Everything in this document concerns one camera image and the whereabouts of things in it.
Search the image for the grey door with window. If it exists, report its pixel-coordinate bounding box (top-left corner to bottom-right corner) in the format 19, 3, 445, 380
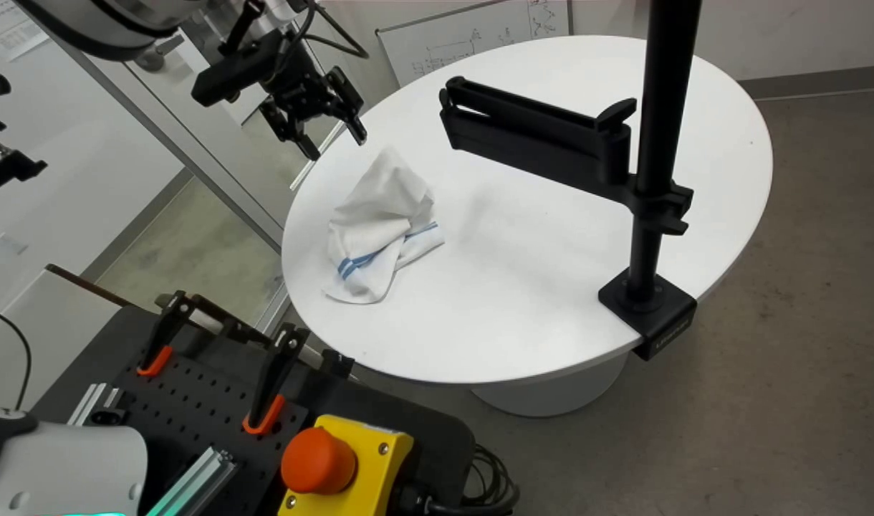
33, 25, 309, 247

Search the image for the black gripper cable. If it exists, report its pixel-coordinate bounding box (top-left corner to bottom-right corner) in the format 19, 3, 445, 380
289, 0, 374, 62

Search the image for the thin black cable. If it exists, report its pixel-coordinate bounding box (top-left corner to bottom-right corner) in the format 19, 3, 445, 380
0, 297, 36, 412

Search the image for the black clamp with orange handle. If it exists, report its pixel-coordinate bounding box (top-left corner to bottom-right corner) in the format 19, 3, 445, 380
132, 286, 198, 383
242, 320, 312, 441

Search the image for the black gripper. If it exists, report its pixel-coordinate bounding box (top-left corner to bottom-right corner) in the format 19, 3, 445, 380
261, 49, 370, 162

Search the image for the black clamp-on pole stand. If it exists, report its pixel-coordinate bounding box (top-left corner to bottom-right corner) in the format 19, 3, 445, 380
596, 0, 709, 365

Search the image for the black camera stand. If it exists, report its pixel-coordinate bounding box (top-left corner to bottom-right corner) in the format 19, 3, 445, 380
0, 72, 51, 203

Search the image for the white and grey device housing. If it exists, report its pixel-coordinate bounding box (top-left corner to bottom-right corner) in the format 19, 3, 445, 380
0, 405, 153, 516

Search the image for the silver door handle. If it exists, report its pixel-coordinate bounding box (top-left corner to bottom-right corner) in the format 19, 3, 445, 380
129, 36, 186, 74

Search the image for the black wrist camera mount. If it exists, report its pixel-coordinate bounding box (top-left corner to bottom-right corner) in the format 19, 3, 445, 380
190, 28, 286, 108

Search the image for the black cable bundle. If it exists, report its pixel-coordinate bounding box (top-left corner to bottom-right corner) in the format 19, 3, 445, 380
420, 445, 521, 516

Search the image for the brown wooden strip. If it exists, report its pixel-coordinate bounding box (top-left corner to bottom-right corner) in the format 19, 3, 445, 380
44, 261, 165, 319

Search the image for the aluminium extrusion bar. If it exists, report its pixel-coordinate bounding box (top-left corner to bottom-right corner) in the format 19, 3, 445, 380
146, 445, 242, 516
67, 379, 126, 429

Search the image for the yellow emergency stop red button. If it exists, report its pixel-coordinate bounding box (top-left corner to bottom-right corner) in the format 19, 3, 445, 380
275, 412, 420, 516

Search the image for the floor-standing whiteboard with scribbles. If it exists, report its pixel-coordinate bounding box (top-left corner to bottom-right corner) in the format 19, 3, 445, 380
374, 0, 577, 89

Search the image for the white towel with blue stripes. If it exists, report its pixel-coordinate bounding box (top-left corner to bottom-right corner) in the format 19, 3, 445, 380
321, 141, 451, 309

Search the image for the black perforated board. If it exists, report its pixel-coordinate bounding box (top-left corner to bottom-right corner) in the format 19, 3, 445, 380
33, 300, 478, 516

